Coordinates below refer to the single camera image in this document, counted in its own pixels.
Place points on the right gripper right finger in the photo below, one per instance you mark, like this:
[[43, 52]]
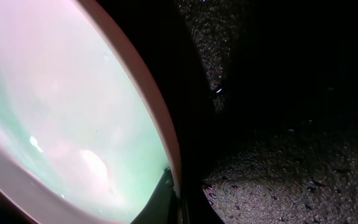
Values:
[[196, 208]]

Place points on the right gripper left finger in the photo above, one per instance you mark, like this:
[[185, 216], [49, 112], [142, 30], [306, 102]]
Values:
[[162, 207]]

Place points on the white plate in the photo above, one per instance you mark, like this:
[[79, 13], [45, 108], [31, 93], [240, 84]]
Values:
[[85, 134]]

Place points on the round black serving tray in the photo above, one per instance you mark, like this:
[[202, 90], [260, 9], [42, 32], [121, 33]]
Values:
[[264, 99]]

